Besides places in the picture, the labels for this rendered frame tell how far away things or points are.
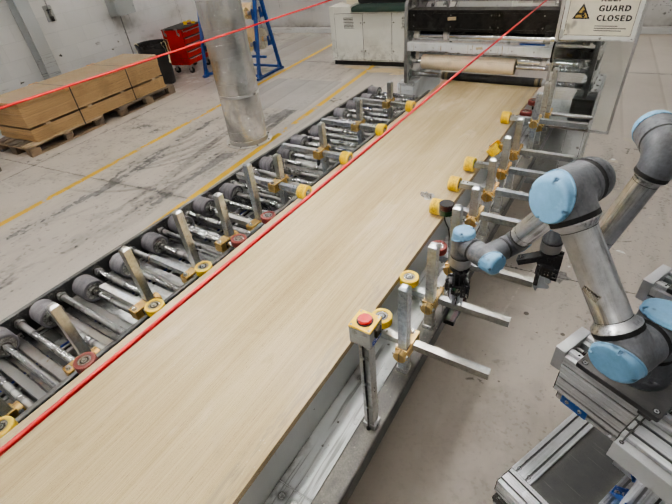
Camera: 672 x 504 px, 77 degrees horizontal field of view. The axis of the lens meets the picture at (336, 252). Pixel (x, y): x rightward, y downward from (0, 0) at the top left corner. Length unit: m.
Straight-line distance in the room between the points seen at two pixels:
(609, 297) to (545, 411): 1.48
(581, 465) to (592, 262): 1.25
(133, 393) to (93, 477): 0.27
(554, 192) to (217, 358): 1.19
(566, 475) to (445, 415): 0.61
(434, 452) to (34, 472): 1.64
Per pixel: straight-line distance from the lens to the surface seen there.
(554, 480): 2.17
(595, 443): 2.32
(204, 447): 1.44
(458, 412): 2.48
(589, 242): 1.15
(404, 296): 1.42
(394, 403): 1.65
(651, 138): 1.53
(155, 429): 1.54
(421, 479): 2.30
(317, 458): 1.66
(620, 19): 3.77
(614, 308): 1.19
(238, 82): 5.29
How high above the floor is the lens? 2.09
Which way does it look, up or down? 38 degrees down
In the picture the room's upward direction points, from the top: 6 degrees counter-clockwise
